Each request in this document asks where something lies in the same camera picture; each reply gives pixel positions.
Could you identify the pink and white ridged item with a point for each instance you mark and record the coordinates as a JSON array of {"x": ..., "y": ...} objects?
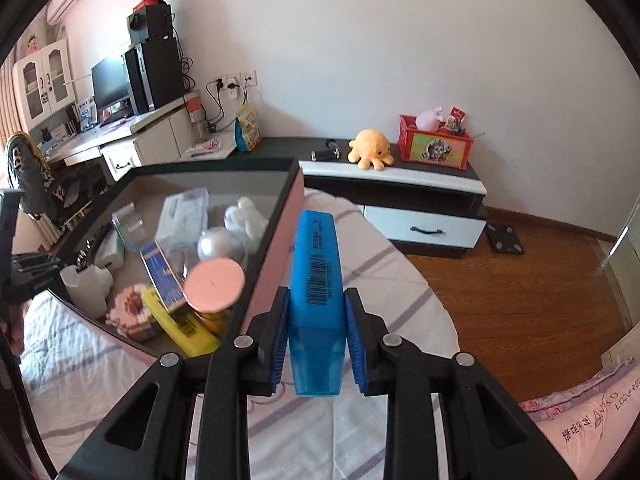
[{"x": 131, "y": 310}]

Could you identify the black bathroom scale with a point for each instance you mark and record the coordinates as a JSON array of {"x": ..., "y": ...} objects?
[{"x": 505, "y": 239}]

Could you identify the yellow plush octopus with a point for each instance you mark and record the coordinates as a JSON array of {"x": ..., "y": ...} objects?
[{"x": 371, "y": 150}]

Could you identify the silver ball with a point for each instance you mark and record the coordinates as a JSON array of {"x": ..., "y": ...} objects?
[{"x": 220, "y": 245}]

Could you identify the pink plush toy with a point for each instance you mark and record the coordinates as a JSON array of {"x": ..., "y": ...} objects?
[{"x": 429, "y": 119}]

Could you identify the white hand-shaped figure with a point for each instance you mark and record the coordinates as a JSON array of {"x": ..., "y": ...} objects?
[{"x": 245, "y": 217}]

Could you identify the red storage box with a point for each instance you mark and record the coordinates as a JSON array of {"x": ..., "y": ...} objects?
[{"x": 435, "y": 147}]

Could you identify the blue highlighter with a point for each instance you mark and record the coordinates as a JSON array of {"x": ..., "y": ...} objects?
[{"x": 315, "y": 300}]

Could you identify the white wall outlet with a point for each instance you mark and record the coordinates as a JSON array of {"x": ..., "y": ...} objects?
[{"x": 232, "y": 79}]

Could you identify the bottle with orange cap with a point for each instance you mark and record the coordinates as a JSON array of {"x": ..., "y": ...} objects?
[{"x": 196, "y": 115}]

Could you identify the white hutch cabinet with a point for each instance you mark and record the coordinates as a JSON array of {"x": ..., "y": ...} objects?
[{"x": 42, "y": 80}]

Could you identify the white charger plug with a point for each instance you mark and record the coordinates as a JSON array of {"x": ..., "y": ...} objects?
[{"x": 85, "y": 285}]

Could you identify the black computer monitor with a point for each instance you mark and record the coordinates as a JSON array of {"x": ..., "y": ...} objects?
[{"x": 111, "y": 82}]

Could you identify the pink box with black rim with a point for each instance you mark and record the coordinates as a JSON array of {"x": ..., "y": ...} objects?
[{"x": 280, "y": 240}]

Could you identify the office chair with jacket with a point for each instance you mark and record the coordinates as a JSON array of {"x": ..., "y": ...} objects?
[{"x": 35, "y": 175}]

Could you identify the pink and white flat packet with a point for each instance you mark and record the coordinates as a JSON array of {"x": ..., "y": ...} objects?
[{"x": 205, "y": 148}]

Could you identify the pink printed pillow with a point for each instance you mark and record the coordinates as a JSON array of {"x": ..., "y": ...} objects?
[{"x": 590, "y": 425}]

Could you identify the small doll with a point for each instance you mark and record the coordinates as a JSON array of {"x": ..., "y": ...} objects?
[{"x": 32, "y": 43}]

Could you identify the rose gold tin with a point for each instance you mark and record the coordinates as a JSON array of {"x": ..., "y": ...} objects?
[{"x": 215, "y": 287}]

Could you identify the blue snack bag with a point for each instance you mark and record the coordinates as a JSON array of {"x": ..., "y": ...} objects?
[{"x": 248, "y": 129}]

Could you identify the yellow highlighter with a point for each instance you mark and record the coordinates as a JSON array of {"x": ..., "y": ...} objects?
[{"x": 180, "y": 322}]

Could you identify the white desk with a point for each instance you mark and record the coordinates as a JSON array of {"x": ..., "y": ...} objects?
[{"x": 150, "y": 145}]

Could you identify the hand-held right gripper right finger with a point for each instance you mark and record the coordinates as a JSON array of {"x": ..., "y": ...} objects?
[{"x": 356, "y": 347}]

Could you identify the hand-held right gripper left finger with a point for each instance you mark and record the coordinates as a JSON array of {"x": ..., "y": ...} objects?
[{"x": 280, "y": 342}]

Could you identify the glass sliding door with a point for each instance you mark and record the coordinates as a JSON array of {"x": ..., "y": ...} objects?
[{"x": 622, "y": 270}]

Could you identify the black and white low cabinet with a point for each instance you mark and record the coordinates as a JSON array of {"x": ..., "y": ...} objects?
[{"x": 425, "y": 195}]

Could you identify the striped white tablecloth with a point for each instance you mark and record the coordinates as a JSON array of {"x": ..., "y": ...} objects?
[{"x": 390, "y": 320}]

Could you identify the black speaker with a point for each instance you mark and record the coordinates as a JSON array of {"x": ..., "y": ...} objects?
[{"x": 150, "y": 22}]

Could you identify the black computer tower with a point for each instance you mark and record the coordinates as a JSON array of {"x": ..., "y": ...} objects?
[{"x": 155, "y": 75}]

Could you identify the small black dumbbell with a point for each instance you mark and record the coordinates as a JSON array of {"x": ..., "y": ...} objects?
[{"x": 325, "y": 150}]

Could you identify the green and white packet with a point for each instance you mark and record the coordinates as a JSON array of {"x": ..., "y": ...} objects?
[{"x": 182, "y": 217}]

